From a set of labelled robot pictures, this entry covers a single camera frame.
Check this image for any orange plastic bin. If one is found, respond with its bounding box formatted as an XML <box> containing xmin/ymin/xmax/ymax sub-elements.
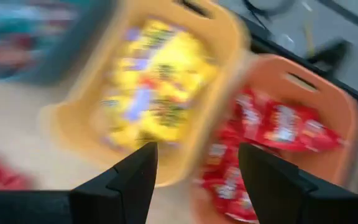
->
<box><xmin>191</xmin><ymin>52</ymin><xmax>358</xmax><ymax>224</ymax></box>

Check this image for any black coiled floor cable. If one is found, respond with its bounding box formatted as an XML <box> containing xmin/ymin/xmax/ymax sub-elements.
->
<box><xmin>244</xmin><ymin>0</ymin><xmax>295</xmax><ymax>16</ymax></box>

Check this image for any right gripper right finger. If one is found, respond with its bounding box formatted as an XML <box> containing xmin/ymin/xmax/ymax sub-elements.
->
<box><xmin>237</xmin><ymin>142</ymin><xmax>358</xmax><ymax>224</ymax></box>

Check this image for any clear wrapper red gummy candy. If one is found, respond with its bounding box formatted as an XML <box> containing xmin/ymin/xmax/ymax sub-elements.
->
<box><xmin>0</xmin><ymin>30</ymin><xmax>43</xmax><ymax>75</ymax></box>

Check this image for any teal plastic bin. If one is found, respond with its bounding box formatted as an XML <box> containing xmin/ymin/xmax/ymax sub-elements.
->
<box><xmin>0</xmin><ymin>0</ymin><xmax>115</xmax><ymax>85</ymax></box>

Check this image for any yellow Sour Patch candy pack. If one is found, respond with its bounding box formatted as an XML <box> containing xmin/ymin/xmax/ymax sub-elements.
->
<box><xmin>103</xmin><ymin>88</ymin><xmax>155</xmax><ymax>125</ymax></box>
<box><xmin>140</xmin><ymin>113</ymin><xmax>194</xmax><ymax>144</ymax></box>
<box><xmin>147</xmin><ymin>20</ymin><xmax>204</xmax><ymax>63</ymax></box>
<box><xmin>166</xmin><ymin>55</ymin><xmax>221</xmax><ymax>94</ymax></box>

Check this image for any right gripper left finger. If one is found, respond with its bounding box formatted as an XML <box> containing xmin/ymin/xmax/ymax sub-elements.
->
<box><xmin>0</xmin><ymin>142</ymin><xmax>158</xmax><ymax>224</ymax></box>

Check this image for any yellow plastic bin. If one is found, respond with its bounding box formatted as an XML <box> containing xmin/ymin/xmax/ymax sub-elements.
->
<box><xmin>40</xmin><ymin>0</ymin><xmax>252</xmax><ymax>188</ymax></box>

